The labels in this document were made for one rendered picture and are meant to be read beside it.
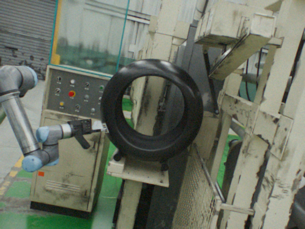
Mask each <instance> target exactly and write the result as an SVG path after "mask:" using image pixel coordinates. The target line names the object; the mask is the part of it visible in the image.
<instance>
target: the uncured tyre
mask: <svg viewBox="0 0 305 229"><path fill-rule="evenodd" d="M145 76H156V77H161V78H164V79H167V80H169V81H171V82H172V83H174V84H175V85H176V86H177V87H178V88H179V90H180V91H181V92H182V95H183V98H184V112H183V116H182V118H181V120H180V121H179V123H178V124H177V125H176V127H175V128H173V130H171V131H169V132H167V133H165V134H163V135H157V136H150V135H144V134H141V133H139V132H137V131H135V130H134V128H132V127H131V126H130V125H129V123H128V122H127V120H126V119H125V117H124V114H123V109H122V101H123V95H124V93H125V90H126V89H127V88H128V86H129V85H130V84H131V83H132V82H133V81H134V80H135V79H138V78H141V77H145ZM203 115H204V105H203V100H202V96H201V93H200V90H199V88H198V86H197V84H196V82H195V81H194V80H193V78H191V76H190V75H189V74H188V73H187V72H186V71H185V70H184V69H182V68H180V67H179V66H178V65H176V64H174V63H172V62H169V61H165V60H160V59H143V60H137V61H134V62H132V63H129V64H127V65H125V66H124V67H122V68H121V69H120V70H119V71H117V72H116V73H115V74H114V75H113V76H112V78H111V79H110V80H109V82H108V83H107V85H106V86H105V88H104V91H103V94H102V97H101V102H100V117H101V122H102V123H105V124H106V125H107V128H108V131H109V133H106V135H107V136H108V138H109V140H110V141H111V142H112V144H113V145H114V146H115V147H117V148H118V149H119V150H120V151H121V152H122V153H124V154H126V155H128V156H130V157H132V158H135V159H138V160H141V161H147V162H157V161H163V160H166V159H169V158H172V157H174V156H176V155H178V154H180V153H181V152H183V151H184V150H185V149H186V148H187V147H188V146H189V145H190V144H191V143H192V142H193V141H194V139H195V138H196V136H197V134H198V132H199V130H200V127H201V124H202V121H203Z"/></svg>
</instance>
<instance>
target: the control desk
mask: <svg viewBox="0 0 305 229"><path fill-rule="evenodd" d="M109 80H110V78H109V77H104V76H100V75H94V74H89V73H84V72H79V71H75V70H71V69H66V68H61V67H57V66H52V65H48V66H47V70H46V77H45V85H44V95H43V103H42V111H41V118H40V125H39V128H41V127H44V126H51V125H59V124H67V121H74V120H83V119H91V120H92V125H93V124H94V122H95V121H97V122H98V121H100V122H101V117H100V102H101V97H102V94H103V91H104V88H105V86H106V85H107V83H108V82H109ZM101 123H102V122H101ZM83 137H84V138H85V139H86V141H87V142H88V143H89V144H90V145H91V146H90V147H89V149H83V147H82V146H81V144H80V143H79V142H78V141H77V140H76V139H75V137H74V136H73V138H69V139H61V140H58V142H59V163H58V164H57V165H54V166H44V167H42V168H40V169H39V170H37V171H35V172H33V176H32V183H31V187H30V197H29V201H31V202H30V209H35V210H39V211H44V212H50V213H54V214H61V215H66V216H71V217H76V218H81V219H88V220H89V217H90V215H91V213H92V211H93V209H94V207H95V205H96V203H97V200H98V196H99V194H100V192H101V189H102V184H103V176H104V171H105V165H106V161H107V157H108V151H109V145H110V140H109V138H108V136H107V135H106V133H105V132H104V131H102V132H97V133H92V134H84V135H83ZM39 172H44V176H39V175H38V173H39Z"/></svg>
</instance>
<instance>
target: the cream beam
mask: <svg viewBox="0 0 305 229"><path fill-rule="evenodd" d="M212 11H214V12H213V16H212V21H211V26H210V29H209V30H207V26H208V22H209V18H210V14H211V12H212ZM254 12H257V13H261V14H266V15H272V16H273V14H274V11H273V10H269V9H264V8H260V7H255V6H250V5H245V4H240V3H235V2H231V1H226V0H217V1H216V3H215V4H214V5H213V6H212V7H211V8H210V9H209V10H208V12H207V13H205V14H204V16H203V17H202V18H201V19H200V20H199V22H198V24H197V30H196V34H195V38H194V43H195V44H199V45H202V44H204V45H210V46H212V47H215V48H219V49H223V46H222V45H218V43H223V44H226V45H228V44H229V43H231V42H235V41H238V40H239V38H240V35H241V33H242V31H243V26H244V23H245V22H246V21H247V20H248V19H249V18H250V17H251V15H252V14H253V13H254Z"/></svg>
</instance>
